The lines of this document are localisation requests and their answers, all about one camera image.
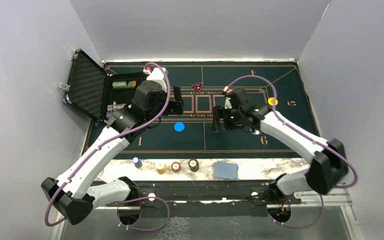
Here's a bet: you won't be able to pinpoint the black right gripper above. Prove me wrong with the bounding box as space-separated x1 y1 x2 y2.
211 104 244 133

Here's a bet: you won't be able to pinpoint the red triangular dealer button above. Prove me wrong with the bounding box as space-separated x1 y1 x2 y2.
191 82 203 93

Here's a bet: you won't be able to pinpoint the blue round button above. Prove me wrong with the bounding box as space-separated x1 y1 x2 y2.
173 122 185 132

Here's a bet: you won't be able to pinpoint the yellow round button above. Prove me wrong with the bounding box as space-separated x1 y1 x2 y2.
267 97 279 106

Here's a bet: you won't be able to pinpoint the brown poker chip stack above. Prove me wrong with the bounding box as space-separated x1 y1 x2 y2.
188 158 200 172

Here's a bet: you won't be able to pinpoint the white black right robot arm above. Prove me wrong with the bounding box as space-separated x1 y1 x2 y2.
212 102 349 204

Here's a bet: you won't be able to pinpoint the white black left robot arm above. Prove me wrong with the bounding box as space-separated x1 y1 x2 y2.
41 80 184 227

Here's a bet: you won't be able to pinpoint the green poker table mat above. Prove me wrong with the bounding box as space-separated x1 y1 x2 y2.
83 60 322 161

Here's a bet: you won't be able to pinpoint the blue playing card deck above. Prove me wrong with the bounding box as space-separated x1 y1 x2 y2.
213 161 239 180

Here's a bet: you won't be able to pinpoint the green chips in case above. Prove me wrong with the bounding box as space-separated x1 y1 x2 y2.
112 80 138 91

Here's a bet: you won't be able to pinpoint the mixed chips row in case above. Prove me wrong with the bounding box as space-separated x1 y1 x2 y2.
106 103 126 113

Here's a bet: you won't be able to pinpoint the red poker chip stack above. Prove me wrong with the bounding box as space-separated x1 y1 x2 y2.
170 161 182 173

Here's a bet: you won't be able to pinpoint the yellow poker chip stack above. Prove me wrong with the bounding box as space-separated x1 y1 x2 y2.
155 161 167 175

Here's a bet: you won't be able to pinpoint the blue poker chip stack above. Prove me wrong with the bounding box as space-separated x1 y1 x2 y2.
132 157 143 169

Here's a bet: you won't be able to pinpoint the black poker chip case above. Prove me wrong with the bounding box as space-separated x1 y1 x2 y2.
63 48 147 122

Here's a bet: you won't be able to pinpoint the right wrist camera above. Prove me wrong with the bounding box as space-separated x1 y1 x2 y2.
225 88 251 109

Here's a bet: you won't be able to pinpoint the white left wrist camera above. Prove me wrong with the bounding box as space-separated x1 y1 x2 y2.
143 67 168 92

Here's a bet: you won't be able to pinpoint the black mounting rail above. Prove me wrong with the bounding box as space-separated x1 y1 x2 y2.
112 180 302 220

